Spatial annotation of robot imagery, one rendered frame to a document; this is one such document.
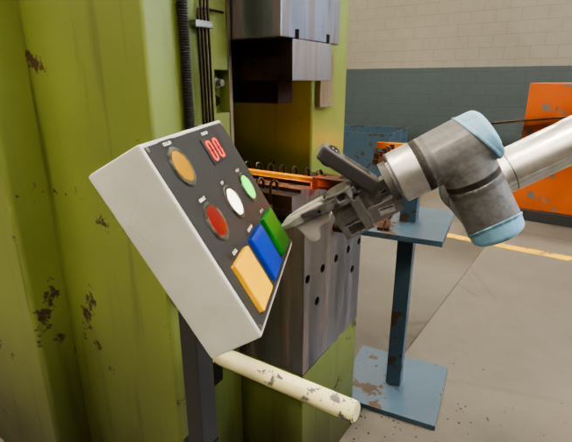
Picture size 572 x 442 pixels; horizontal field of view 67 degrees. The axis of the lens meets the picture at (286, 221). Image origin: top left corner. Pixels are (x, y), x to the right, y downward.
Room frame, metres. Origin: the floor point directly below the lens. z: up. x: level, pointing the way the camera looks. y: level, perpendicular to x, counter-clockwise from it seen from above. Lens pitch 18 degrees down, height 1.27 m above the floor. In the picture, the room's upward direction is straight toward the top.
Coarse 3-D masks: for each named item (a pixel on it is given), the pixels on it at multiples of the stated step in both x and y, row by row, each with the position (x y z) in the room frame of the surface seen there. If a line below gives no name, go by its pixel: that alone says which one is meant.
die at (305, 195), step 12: (264, 180) 1.26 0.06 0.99; (288, 180) 1.22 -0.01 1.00; (264, 192) 1.15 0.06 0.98; (276, 192) 1.15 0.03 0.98; (288, 192) 1.15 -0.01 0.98; (300, 192) 1.14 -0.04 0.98; (312, 192) 1.20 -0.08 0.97; (324, 192) 1.26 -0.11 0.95; (276, 204) 1.13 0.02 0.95; (288, 204) 1.11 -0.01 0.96; (300, 204) 1.14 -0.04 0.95
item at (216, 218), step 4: (208, 208) 0.56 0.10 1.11; (212, 208) 0.57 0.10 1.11; (208, 212) 0.55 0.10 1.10; (212, 212) 0.56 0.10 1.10; (216, 212) 0.57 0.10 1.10; (208, 216) 0.54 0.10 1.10; (212, 216) 0.55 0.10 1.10; (216, 216) 0.56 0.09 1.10; (220, 216) 0.57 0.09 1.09; (212, 220) 0.54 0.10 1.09; (216, 220) 0.55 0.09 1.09; (220, 220) 0.56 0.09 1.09; (224, 220) 0.58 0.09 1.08; (212, 224) 0.54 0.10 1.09; (216, 224) 0.55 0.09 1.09; (220, 224) 0.56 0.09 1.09; (224, 224) 0.57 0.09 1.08; (216, 228) 0.54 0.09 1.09; (220, 228) 0.55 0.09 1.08; (224, 228) 0.56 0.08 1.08; (220, 232) 0.54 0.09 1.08; (224, 232) 0.55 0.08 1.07
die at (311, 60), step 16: (240, 48) 1.19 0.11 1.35; (256, 48) 1.16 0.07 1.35; (272, 48) 1.13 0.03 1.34; (288, 48) 1.11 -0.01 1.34; (304, 48) 1.15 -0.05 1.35; (320, 48) 1.22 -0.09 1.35; (240, 64) 1.19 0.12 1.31; (256, 64) 1.16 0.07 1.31; (272, 64) 1.13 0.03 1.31; (288, 64) 1.11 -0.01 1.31; (304, 64) 1.15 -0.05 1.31; (320, 64) 1.22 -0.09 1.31; (240, 80) 1.19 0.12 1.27; (256, 80) 1.16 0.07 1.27; (272, 80) 1.13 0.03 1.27; (288, 80) 1.11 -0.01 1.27; (304, 80) 1.15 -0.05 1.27; (320, 80) 1.22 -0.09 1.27
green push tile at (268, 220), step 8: (264, 216) 0.74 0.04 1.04; (272, 216) 0.77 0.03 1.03; (264, 224) 0.72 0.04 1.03; (272, 224) 0.74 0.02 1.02; (272, 232) 0.72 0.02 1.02; (280, 232) 0.76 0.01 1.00; (272, 240) 0.71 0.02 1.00; (280, 240) 0.73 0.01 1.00; (288, 240) 0.77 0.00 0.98; (280, 248) 0.71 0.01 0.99
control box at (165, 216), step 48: (144, 144) 0.51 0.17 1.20; (192, 144) 0.64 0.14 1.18; (144, 192) 0.50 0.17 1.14; (192, 192) 0.55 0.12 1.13; (240, 192) 0.71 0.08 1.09; (144, 240) 0.50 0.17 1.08; (192, 240) 0.49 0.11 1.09; (240, 240) 0.60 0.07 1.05; (192, 288) 0.49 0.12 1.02; (240, 288) 0.51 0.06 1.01; (240, 336) 0.48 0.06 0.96
